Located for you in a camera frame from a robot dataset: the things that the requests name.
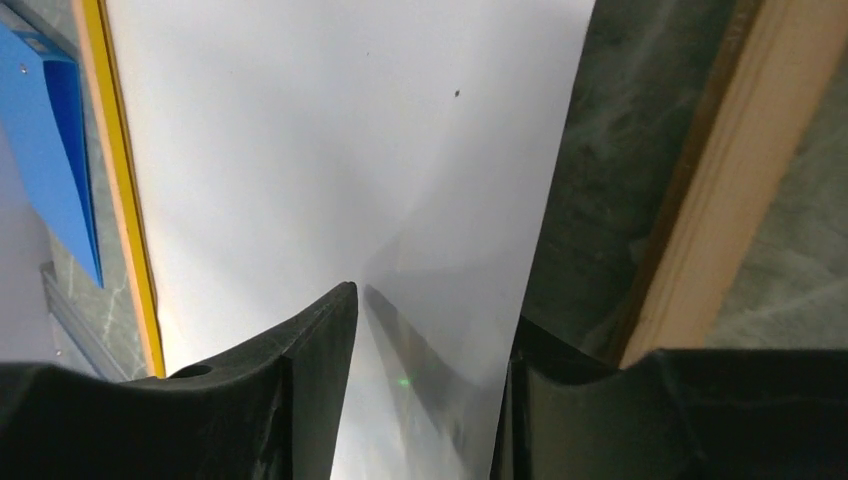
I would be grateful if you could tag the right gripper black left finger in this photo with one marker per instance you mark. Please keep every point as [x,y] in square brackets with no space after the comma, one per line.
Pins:
[268,408]

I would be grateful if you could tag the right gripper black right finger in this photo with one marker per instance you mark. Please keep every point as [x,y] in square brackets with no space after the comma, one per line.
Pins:
[674,414]

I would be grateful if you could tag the building and sky photo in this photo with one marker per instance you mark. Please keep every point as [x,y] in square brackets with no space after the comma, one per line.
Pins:
[344,166]

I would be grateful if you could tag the yellow wooden picture frame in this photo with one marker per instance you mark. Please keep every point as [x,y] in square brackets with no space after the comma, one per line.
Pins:
[119,185]

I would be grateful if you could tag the blue plastic board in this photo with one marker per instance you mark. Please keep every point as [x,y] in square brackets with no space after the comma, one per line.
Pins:
[42,114]

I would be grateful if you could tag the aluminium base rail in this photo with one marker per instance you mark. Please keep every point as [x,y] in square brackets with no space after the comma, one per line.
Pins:
[76,345]

